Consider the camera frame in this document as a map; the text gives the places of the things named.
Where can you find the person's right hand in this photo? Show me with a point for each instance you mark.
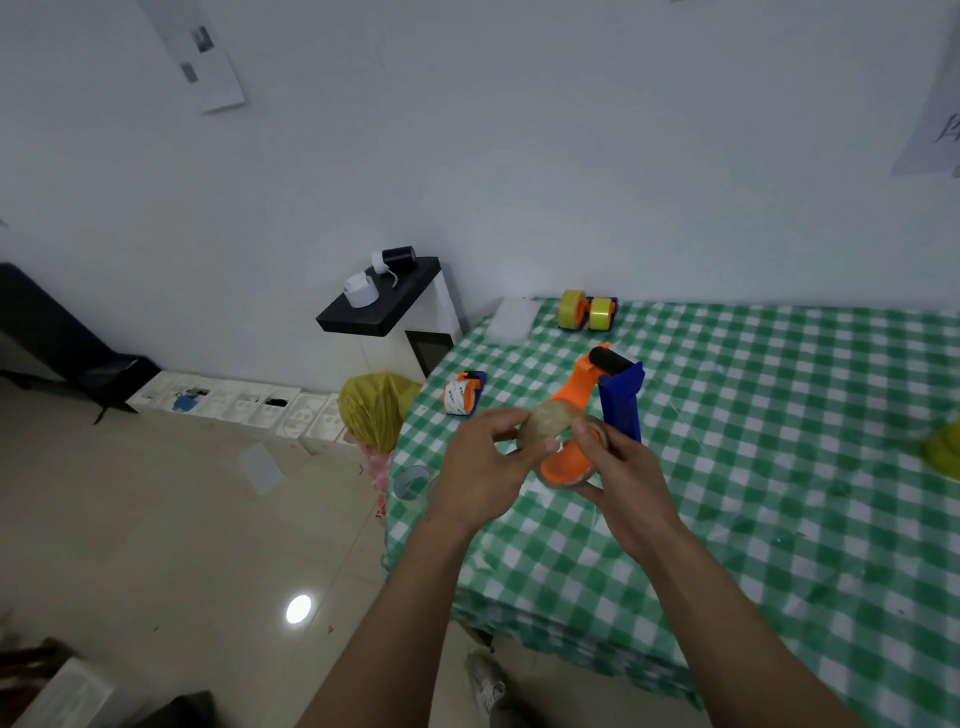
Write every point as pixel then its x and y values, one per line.
pixel 637 502

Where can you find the person's left hand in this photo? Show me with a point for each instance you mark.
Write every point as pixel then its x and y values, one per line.
pixel 480 472

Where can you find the brown tape roll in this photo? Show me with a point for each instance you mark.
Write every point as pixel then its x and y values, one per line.
pixel 544 424

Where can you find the short yellow tape roll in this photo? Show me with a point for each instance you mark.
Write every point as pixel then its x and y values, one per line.
pixel 601 315

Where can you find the tall yellow tape roll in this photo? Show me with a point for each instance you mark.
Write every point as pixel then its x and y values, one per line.
pixel 945 454

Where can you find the person's right forearm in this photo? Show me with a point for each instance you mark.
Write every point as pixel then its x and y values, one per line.
pixel 742 645

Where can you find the person's left forearm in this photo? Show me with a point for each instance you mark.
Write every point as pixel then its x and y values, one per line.
pixel 382 645

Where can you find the person's left grey shoe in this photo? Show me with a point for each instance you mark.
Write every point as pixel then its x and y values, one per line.
pixel 484 682

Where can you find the pink plastic bag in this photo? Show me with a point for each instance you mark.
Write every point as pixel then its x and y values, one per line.
pixel 379 476

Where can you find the yellow plastic bag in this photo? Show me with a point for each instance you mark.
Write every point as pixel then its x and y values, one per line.
pixel 375 412

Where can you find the green checkered tablecloth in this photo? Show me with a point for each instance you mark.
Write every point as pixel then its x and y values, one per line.
pixel 787 465

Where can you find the white foam pad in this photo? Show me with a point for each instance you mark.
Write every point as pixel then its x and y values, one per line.
pixel 512 320

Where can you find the dark table leg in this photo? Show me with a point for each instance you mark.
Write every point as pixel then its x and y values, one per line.
pixel 480 637

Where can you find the white cabinet with black top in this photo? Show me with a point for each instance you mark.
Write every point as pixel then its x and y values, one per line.
pixel 375 307

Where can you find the row of white boxes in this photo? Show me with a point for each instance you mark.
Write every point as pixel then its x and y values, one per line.
pixel 240 405

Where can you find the blue object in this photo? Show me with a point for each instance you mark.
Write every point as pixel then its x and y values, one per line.
pixel 184 403

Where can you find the black chair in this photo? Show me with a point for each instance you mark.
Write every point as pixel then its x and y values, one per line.
pixel 52 330

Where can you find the white carton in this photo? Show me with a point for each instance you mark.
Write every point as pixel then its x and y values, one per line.
pixel 67 697

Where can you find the white printed wall paper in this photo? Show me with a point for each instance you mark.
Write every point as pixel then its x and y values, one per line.
pixel 210 82

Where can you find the white paper wall sign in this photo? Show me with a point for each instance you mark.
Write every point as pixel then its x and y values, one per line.
pixel 934 127

